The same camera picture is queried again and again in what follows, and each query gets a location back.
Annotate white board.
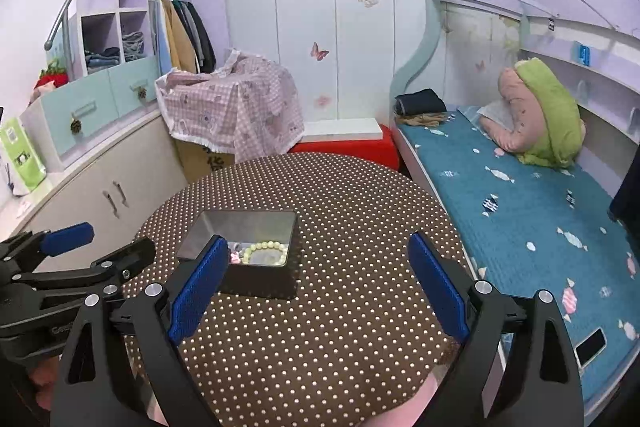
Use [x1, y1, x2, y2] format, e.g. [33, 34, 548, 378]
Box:
[300, 118, 385, 144]

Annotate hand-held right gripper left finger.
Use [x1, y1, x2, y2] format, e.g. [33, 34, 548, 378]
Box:
[49, 233, 231, 427]

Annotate dark hanging garments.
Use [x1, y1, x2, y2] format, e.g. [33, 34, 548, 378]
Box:
[177, 0, 217, 73]

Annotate pink clothing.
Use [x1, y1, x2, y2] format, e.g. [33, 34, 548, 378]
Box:
[360, 374, 441, 427]

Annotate blue fish print bed sheet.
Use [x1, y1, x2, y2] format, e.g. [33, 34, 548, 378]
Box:
[397, 104, 640, 409]

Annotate silver metal tin box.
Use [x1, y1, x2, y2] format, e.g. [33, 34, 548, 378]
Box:
[176, 209, 301, 301]

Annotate red container with greenery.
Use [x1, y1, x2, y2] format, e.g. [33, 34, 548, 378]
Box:
[34, 59, 70, 90]

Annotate white wardrobe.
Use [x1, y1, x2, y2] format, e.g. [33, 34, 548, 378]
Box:
[222, 0, 427, 138]

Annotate beige cabinet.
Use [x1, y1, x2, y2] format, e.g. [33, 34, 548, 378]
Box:
[10, 107, 189, 273]

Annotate yellow hanging garment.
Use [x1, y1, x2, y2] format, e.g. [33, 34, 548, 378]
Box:
[162, 0, 199, 73]

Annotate cardboard box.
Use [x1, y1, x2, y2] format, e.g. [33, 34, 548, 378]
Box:
[175, 139, 239, 186]

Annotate striped folded cloth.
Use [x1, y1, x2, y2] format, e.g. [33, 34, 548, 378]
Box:
[122, 32, 146, 60]

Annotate pale bead bracelet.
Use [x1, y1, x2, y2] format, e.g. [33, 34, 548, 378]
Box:
[241, 241, 291, 266]

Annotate pink long pillow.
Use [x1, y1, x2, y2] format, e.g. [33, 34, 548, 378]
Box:
[497, 68, 542, 152]

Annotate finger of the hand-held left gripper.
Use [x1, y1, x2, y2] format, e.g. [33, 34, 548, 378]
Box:
[12, 237, 157, 304]
[0, 221, 96, 279]

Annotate lavender bed wall shelf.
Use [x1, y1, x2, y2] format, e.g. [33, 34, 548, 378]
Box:
[515, 22, 640, 144]

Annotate light blue hanging garment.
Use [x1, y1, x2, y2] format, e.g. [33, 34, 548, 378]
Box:
[149, 0, 166, 73]

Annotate tan folded scarf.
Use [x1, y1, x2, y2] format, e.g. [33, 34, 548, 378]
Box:
[397, 111, 459, 128]

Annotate folded jeans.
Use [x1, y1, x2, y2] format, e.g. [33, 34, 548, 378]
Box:
[85, 48, 121, 68]

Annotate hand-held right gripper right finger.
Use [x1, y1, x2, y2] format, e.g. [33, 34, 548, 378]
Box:
[406, 231, 587, 427]

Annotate pink checkered cloth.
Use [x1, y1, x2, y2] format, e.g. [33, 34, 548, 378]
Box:
[155, 48, 306, 164]

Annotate green blanket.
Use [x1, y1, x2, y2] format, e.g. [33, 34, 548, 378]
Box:
[515, 58, 587, 168]

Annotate black smartphone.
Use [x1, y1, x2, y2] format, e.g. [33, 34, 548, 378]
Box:
[575, 328, 607, 368]

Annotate white pillow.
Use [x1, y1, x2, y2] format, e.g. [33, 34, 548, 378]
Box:
[477, 101, 516, 133]

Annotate green printed bag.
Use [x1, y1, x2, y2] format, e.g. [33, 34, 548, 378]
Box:
[0, 117, 47, 196]

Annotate dark folded clothes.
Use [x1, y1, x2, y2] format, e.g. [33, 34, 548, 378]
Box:
[394, 88, 447, 117]

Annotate red ottoman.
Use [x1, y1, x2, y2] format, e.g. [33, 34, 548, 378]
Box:
[289, 124, 401, 172]

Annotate teal drawer unit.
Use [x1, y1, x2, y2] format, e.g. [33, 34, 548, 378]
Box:
[40, 57, 161, 158]

